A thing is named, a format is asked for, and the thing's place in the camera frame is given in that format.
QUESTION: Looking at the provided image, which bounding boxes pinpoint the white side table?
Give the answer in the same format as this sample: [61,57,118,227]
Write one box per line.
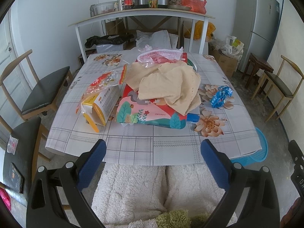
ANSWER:
[68,7,215,67]

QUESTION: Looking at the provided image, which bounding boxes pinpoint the wooden chair near left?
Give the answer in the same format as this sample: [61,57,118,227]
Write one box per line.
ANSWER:
[1,117,50,206]

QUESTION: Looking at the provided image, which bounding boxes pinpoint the blue plastic trash basket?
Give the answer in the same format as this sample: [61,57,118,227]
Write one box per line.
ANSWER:
[231,127,268,166]

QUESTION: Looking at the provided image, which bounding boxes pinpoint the red plastic bag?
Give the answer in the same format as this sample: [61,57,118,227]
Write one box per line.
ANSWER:
[181,0,207,14]

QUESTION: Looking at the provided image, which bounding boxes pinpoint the wooden chair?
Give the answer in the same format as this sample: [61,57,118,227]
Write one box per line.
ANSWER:
[1,49,73,121]
[1,117,50,206]
[251,55,303,123]

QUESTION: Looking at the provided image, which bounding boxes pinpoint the clear red snack bag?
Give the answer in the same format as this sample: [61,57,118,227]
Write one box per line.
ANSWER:
[75,64,131,114]

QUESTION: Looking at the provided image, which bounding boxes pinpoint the silver refrigerator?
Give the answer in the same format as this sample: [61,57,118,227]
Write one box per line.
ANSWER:
[232,0,280,72]

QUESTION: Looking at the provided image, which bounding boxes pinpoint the white orange medicine box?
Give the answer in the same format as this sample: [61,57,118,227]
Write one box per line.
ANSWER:
[80,85,121,133]

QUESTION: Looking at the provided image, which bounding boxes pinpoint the cardboard box on floor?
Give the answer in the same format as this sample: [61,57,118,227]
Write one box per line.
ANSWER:
[212,50,238,77]

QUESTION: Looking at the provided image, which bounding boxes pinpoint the blue wrapper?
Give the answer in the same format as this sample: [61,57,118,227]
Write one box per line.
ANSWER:
[210,85,233,108]

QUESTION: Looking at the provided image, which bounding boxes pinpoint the floral plaid tablecloth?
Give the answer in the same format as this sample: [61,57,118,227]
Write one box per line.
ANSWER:
[45,55,262,166]

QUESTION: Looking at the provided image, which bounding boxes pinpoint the pickle jar green lid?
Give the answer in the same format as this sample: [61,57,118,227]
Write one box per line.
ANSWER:
[148,0,158,8]

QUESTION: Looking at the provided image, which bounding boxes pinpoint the black cloth under table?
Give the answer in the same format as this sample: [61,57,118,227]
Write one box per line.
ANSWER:
[85,33,134,48]

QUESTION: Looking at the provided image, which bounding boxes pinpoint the yellow plastic bag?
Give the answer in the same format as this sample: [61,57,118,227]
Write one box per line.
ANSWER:
[184,21,216,42]

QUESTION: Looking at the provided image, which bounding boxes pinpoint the metal basin on shelf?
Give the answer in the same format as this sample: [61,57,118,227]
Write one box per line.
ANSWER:
[90,2,115,17]

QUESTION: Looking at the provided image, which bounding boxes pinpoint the red squirrel snack box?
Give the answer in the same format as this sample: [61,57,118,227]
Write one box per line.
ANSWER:
[116,85,187,129]

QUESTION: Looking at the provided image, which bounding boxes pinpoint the red sauce jar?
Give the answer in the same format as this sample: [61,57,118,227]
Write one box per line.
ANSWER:
[124,0,133,10]

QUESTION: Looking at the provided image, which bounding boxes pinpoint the dark wooden stool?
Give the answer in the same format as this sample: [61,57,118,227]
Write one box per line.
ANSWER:
[242,53,274,89]

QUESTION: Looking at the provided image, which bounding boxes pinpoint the wooden chair right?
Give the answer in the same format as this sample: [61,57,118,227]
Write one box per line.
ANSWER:
[251,55,303,123]

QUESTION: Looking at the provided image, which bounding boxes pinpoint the beige paper towel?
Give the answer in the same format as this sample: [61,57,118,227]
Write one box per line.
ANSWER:
[124,61,201,115]

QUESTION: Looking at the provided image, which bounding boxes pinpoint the white bags pile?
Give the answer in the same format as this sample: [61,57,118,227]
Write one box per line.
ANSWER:
[213,36,244,60]

